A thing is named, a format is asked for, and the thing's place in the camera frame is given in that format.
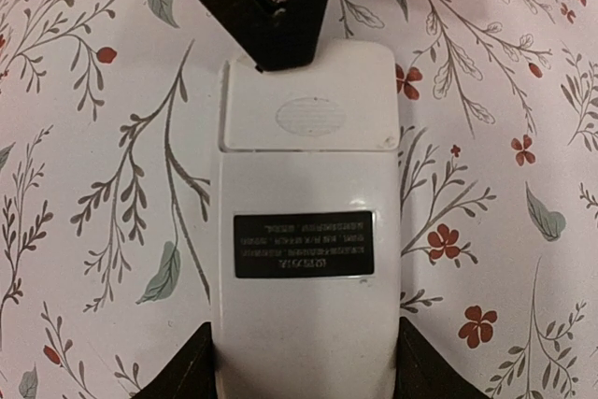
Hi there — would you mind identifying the white battery cover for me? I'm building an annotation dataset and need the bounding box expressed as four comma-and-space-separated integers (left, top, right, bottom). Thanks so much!
220, 39, 399, 152

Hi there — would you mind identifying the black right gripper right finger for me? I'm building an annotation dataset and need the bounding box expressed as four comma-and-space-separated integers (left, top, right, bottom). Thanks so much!
394, 317, 488, 399

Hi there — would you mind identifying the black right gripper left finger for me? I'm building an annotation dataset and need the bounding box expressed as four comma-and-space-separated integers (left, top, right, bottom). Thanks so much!
134, 322, 217, 399

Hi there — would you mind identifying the white remote control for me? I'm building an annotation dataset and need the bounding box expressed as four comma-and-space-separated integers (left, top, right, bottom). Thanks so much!
211, 67, 401, 398

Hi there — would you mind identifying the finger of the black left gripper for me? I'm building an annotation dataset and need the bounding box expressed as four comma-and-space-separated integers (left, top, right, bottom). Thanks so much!
199, 0, 328, 72

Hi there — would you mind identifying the floral patterned table mat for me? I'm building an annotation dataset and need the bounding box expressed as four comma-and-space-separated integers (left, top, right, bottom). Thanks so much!
1, 0, 597, 398

